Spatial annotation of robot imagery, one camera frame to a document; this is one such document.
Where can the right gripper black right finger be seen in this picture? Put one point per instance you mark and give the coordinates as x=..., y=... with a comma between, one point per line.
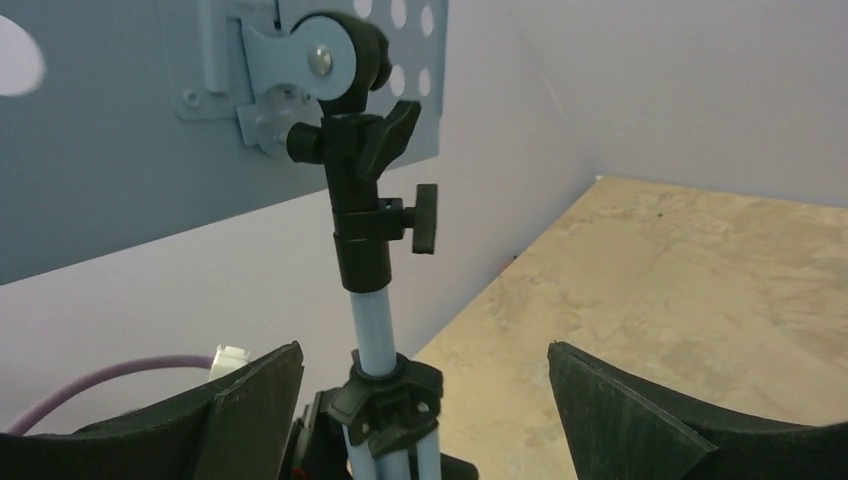
x=621, y=426

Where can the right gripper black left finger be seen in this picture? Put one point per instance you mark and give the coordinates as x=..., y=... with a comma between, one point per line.
x=235, y=427

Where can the light blue music stand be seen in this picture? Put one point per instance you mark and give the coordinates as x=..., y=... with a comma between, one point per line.
x=156, y=117

